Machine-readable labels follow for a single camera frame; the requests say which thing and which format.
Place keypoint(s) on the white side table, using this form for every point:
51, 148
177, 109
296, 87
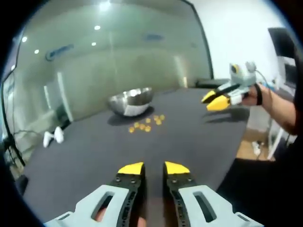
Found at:
277, 132

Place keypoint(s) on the black metal stand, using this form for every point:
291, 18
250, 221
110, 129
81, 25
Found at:
14, 151

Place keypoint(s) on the person's black clothing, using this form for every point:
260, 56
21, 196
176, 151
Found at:
260, 189

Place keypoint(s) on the person's right hand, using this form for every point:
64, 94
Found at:
251, 98

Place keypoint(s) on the stainless steel bowl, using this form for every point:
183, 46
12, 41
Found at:
130, 100

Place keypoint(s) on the group of orange QQ candies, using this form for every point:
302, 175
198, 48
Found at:
142, 127

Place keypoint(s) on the black table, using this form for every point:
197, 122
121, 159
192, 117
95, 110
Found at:
94, 153

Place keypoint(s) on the person's left hand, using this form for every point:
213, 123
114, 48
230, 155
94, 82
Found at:
142, 222

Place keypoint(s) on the white power strip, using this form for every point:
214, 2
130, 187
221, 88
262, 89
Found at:
256, 147

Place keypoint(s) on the black wall monitor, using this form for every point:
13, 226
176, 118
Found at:
281, 42

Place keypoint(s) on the black bench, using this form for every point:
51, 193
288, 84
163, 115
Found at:
210, 82

